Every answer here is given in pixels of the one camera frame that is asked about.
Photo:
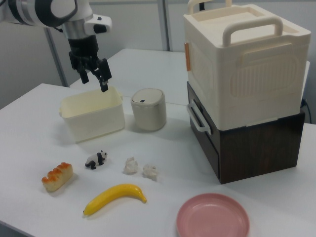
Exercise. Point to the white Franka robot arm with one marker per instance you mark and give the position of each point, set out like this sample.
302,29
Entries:
29,12

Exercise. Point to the black pole stand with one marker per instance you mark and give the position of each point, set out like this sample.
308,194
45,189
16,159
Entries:
202,6

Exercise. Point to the orange latch strip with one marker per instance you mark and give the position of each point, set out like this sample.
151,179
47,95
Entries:
187,56

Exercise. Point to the cream plastic box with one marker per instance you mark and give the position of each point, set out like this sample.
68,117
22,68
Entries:
93,123

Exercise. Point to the toy bread with orange topping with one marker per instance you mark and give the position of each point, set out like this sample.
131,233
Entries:
58,177

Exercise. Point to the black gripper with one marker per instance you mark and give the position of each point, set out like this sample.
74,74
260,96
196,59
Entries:
82,49

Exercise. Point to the dark brown wooden drawer cabinet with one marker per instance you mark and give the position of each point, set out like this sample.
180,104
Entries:
259,153

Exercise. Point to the crumpled white paper ball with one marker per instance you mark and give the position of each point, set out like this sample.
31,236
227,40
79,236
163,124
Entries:
150,171
130,165

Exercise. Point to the pink plate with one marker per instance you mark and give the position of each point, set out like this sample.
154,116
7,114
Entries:
212,217

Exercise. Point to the toy panda figure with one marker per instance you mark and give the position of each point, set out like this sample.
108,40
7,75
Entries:
96,159

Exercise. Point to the yellow toy banana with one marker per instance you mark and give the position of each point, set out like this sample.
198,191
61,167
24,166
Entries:
116,195

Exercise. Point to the small beige trash can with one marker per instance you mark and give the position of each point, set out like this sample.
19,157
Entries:
148,116

